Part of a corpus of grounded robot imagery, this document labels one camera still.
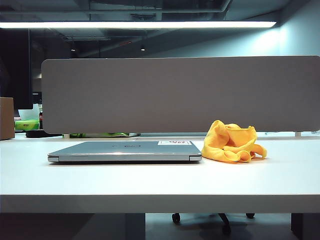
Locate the yellow microfibre rag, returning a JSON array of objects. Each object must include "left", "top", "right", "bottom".
[{"left": 201, "top": 119, "right": 268, "bottom": 164}]

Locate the silver closed laptop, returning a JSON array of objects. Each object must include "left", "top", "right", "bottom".
[{"left": 47, "top": 140, "right": 203, "bottom": 163}]

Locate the white red-print sticker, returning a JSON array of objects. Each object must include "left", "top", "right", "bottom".
[{"left": 157, "top": 140, "right": 193, "bottom": 146}]

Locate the grey fabric desk divider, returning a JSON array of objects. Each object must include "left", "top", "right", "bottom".
[{"left": 41, "top": 55, "right": 320, "bottom": 135}]

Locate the green plastic package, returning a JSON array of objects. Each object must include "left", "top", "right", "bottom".
[{"left": 69, "top": 132, "right": 138, "bottom": 139}]

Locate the long ceiling light strip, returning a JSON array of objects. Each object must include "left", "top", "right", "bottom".
[{"left": 0, "top": 20, "right": 278, "bottom": 29}]

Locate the grey narrow table leg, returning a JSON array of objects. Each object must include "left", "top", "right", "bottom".
[{"left": 124, "top": 212, "right": 146, "bottom": 240}]

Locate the black office chair base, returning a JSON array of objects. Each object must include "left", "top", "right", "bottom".
[{"left": 171, "top": 212, "right": 256, "bottom": 236}]

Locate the black flat object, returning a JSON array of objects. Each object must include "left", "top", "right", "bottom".
[{"left": 25, "top": 129, "right": 63, "bottom": 139}]

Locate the white paper tissue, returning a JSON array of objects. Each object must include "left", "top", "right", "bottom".
[{"left": 18, "top": 103, "right": 41, "bottom": 122}]

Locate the green tissue box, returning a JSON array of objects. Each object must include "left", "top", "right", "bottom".
[{"left": 14, "top": 119, "right": 41, "bottom": 132}]

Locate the large dark display panel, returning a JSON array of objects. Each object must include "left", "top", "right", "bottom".
[{"left": 0, "top": 28, "right": 33, "bottom": 111}]

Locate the brown cardboard box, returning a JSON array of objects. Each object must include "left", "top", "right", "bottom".
[{"left": 0, "top": 96, "right": 15, "bottom": 141}]

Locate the dark wide table leg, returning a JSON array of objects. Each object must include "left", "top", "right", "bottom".
[{"left": 290, "top": 212, "right": 320, "bottom": 240}]

